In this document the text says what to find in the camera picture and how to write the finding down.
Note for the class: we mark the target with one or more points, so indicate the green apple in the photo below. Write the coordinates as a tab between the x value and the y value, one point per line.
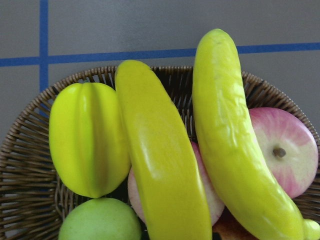
101	219

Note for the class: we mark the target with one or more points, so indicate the wooden fruit basket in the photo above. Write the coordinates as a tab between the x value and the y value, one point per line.
33	200

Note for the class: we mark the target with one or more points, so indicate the yellow banana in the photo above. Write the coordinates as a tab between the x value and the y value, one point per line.
230	151
170	188

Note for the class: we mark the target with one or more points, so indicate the pink white apple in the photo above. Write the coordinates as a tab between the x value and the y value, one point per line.
288	147

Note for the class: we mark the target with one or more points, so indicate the yellow green fruit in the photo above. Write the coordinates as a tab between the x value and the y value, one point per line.
86	139

